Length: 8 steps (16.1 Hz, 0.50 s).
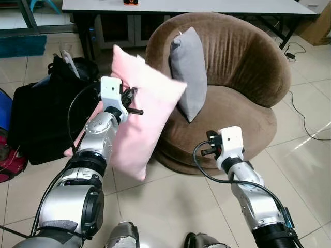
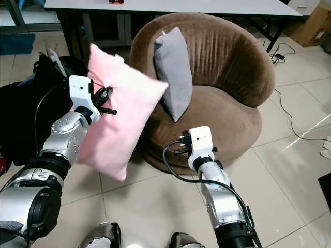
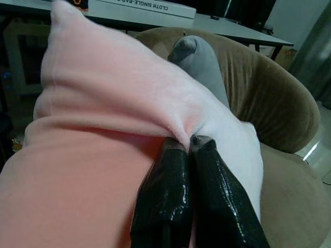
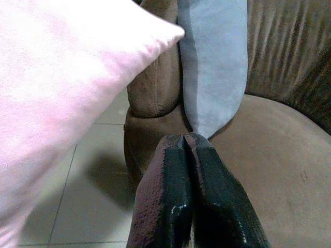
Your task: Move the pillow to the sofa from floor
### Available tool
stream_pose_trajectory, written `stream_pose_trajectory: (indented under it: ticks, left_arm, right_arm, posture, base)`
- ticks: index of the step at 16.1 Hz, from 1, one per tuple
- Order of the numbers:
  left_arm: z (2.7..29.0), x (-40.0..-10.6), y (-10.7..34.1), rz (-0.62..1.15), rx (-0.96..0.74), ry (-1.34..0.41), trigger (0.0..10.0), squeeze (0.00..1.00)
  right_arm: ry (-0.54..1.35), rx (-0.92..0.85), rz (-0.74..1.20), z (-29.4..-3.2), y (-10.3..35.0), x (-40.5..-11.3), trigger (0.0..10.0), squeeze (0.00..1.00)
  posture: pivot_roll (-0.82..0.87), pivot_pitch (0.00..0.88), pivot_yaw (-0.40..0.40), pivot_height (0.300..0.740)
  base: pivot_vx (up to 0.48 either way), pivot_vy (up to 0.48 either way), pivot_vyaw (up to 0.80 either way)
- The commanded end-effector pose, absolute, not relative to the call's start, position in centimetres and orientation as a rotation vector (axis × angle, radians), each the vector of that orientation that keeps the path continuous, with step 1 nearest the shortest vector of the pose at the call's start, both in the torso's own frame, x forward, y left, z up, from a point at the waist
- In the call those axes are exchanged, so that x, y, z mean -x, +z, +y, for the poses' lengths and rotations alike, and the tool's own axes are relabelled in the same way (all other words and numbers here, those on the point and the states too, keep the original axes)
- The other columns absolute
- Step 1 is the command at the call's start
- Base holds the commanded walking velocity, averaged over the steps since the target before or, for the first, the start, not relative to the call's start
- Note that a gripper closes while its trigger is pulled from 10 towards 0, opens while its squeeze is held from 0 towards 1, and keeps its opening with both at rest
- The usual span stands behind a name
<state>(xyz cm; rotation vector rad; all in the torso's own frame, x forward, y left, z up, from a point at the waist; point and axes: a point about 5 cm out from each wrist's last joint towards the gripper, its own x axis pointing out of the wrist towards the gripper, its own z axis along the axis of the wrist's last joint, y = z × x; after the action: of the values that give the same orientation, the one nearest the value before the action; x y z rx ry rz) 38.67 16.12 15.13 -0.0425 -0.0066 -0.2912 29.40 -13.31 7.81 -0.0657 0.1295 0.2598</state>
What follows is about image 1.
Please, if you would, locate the grey glass door cabinet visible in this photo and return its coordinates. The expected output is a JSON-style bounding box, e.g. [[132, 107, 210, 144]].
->
[[93, 13, 171, 50]]

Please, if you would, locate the red bag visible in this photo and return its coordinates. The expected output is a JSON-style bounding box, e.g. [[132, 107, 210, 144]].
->
[[0, 129, 27, 182]]

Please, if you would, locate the robot left leg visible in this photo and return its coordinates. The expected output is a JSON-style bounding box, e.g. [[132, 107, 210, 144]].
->
[[105, 221, 140, 248]]

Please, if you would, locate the brown round velvet sofa chair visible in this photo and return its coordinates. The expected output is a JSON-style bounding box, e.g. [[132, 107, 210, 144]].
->
[[145, 12, 292, 175]]

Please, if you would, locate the black bag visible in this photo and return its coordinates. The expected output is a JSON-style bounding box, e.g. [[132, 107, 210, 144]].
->
[[8, 56, 101, 166]]

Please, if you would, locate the black floor cable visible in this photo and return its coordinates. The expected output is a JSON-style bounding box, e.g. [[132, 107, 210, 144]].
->
[[287, 90, 331, 141]]

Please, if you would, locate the teal floor mat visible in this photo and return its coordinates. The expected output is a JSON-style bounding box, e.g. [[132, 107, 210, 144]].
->
[[0, 35, 47, 58]]

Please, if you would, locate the grey pillow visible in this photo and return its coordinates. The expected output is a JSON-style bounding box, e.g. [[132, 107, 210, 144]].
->
[[170, 27, 208, 123]]

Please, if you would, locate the robot right leg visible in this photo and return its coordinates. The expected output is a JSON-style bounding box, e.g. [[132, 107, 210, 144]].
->
[[185, 232, 231, 248]]

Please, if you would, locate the robot leg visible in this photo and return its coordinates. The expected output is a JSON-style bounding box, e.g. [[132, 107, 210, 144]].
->
[[185, 232, 231, 248], [105, 221, 140, 248]]

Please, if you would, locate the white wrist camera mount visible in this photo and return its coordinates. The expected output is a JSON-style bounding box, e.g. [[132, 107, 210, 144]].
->
[[99, 76, 129, 122], [216, 126, 245, 171]]

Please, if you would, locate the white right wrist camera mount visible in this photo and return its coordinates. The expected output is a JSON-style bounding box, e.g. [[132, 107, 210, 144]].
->
[[216, 126, 245, 171]]

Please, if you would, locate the pink pillow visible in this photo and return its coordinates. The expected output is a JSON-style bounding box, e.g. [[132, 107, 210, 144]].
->
[[63, 45, 188, 181]]

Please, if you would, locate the teal plastic chair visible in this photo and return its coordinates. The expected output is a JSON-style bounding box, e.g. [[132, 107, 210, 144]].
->
[[28, 0, 60, 15]]

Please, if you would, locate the white item in bag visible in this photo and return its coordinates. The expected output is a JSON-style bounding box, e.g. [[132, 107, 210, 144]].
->
[[61, 49, 81, 78]]

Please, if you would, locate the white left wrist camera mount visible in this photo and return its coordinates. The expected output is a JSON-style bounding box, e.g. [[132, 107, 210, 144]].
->
[[99, 76, 129, 122]]

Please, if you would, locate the cardboard box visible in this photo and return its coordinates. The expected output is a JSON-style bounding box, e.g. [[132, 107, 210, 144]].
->
[[297, 5, 331, 46]]

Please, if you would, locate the blue item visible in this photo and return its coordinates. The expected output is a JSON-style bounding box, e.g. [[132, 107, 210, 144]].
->
[[0, 88, 12, 132]]

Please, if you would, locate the white table with black legs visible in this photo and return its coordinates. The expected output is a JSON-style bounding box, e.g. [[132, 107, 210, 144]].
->
[[62, 0, 317, 60]]

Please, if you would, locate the white side table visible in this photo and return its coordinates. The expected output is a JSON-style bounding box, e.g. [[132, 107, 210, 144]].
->
[[301, 0, 331, 14]]

